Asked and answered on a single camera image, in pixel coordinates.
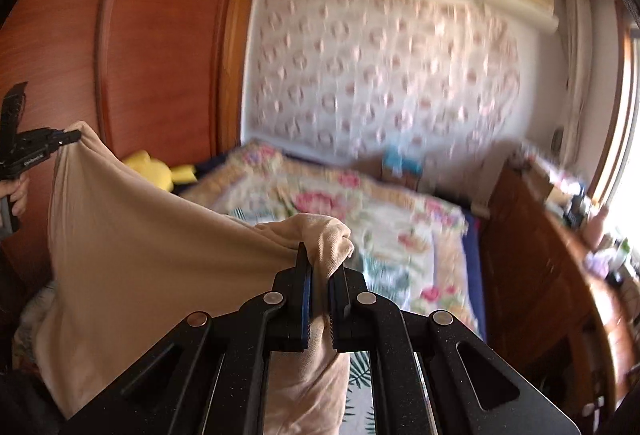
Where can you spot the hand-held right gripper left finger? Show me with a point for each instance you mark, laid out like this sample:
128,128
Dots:
306,305

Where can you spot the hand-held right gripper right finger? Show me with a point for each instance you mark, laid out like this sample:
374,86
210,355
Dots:
340,310

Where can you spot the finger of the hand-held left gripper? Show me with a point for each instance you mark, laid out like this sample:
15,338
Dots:
62,136

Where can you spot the beige printed T-shirt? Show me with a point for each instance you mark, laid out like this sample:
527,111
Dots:
150,265

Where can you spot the person's left hand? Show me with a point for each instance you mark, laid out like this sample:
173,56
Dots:
20,195

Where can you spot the floral blanket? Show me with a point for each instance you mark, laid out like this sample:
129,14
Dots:
390,225

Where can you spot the yellow plush toy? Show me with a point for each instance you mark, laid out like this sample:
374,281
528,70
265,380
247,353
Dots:
160,172

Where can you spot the brown wooden wardrobe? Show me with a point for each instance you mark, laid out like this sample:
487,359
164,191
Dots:
150,40

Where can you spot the blue item at bed head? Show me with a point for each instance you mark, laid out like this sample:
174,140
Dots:
400,165

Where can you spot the long wooden cabinet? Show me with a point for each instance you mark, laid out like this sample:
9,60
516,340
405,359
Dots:
530,265

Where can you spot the pink bottle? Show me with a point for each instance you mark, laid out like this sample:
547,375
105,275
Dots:
597,227

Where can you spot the white window curtain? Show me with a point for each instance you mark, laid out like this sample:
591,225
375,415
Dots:
580,65

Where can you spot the circle-patterned wall curtain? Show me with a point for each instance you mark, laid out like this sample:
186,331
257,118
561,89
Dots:
375,80

